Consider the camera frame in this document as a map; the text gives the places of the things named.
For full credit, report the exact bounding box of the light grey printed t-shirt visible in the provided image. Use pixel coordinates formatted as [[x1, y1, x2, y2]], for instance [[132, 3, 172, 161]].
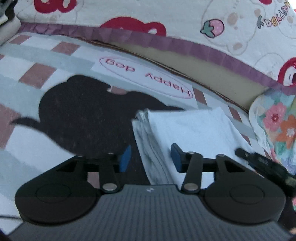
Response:
[[132, 108, 264, 187]]

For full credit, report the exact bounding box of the stack of folded clothes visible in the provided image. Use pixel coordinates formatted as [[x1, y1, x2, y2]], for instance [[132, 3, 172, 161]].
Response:
[[0, 0, 21, 45]]

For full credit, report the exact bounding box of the floral patchwork quilt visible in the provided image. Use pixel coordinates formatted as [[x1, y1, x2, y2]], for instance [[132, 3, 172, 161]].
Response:
[[248, 89, 295, 175]]

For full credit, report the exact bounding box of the checked happy dog rug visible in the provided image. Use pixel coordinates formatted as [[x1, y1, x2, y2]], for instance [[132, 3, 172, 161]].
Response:
[[1, 33, 264, 233]]

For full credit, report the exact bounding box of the red bear print bedsheet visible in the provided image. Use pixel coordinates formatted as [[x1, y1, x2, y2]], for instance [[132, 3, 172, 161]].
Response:
[[15, 1, 295, 94]]

